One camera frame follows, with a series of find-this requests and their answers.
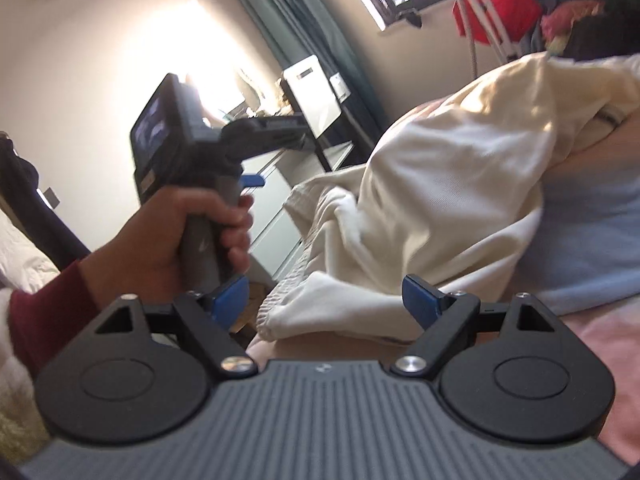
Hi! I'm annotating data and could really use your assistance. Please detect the teal curtain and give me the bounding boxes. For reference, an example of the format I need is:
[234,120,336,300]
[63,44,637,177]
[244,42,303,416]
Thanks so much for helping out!
[220,0,393,161]

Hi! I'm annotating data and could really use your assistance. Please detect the person's left forearm red sleeve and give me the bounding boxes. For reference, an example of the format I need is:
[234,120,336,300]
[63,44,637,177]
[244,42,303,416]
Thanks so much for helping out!
[7,260,101,376]

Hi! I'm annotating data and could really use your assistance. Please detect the dark cloth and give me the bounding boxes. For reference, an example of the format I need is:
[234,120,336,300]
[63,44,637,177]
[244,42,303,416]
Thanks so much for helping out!
[562,10,640,61]

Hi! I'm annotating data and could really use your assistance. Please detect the red bag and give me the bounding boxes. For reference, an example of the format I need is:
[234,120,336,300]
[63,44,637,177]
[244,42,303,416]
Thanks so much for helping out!
[452,0,544,47]

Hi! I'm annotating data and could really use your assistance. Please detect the white quilt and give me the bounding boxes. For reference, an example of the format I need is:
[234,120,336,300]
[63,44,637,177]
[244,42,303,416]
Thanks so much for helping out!
[0,209,62,292]

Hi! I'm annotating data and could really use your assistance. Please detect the fluffy cream blanket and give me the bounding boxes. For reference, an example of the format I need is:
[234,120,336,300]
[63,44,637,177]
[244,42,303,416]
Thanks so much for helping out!
[0,285,53,463]

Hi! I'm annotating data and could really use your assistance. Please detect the white drawer cabinet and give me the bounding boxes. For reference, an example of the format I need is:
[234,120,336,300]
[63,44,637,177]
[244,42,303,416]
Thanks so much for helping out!
[239,150,313,281]

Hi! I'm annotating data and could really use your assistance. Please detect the cream white sweatpants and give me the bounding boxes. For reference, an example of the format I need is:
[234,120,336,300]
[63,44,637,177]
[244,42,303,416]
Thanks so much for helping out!
[256,51,640,347]

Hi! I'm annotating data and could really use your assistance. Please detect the person's left hand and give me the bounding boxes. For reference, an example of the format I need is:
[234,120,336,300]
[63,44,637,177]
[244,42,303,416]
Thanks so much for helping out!
[80,190,256,312]

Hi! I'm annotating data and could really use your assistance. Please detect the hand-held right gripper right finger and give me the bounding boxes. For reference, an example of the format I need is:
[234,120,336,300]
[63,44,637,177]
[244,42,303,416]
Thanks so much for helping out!
[391,274,556,378]

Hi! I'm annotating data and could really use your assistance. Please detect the light blue pillow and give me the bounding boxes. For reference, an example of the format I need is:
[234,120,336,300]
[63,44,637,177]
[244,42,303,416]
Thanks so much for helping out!
[520,160,640,315]

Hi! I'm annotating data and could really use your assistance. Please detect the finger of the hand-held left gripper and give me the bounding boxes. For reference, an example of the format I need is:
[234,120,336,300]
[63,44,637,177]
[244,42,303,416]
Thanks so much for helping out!
[272,114,312,154]

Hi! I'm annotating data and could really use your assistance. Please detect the black and white desk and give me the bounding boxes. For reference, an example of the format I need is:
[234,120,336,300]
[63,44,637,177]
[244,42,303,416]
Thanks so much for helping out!
[281,55,343,137]

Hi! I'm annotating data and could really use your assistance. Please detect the pink bed sheet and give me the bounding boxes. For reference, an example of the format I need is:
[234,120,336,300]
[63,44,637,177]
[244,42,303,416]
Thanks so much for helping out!
[245,305,640,466]

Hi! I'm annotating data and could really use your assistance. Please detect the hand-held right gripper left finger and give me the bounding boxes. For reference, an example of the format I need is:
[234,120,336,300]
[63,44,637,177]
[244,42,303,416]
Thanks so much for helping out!
[95,275,258,380]

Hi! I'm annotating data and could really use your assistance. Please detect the white desk black frame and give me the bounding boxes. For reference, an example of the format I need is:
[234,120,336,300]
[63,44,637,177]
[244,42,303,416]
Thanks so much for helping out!
[220,105,377,173]

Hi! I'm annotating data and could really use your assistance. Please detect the white tripod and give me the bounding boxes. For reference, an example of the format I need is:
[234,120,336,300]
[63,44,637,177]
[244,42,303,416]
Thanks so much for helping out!
[447,0,523,63]

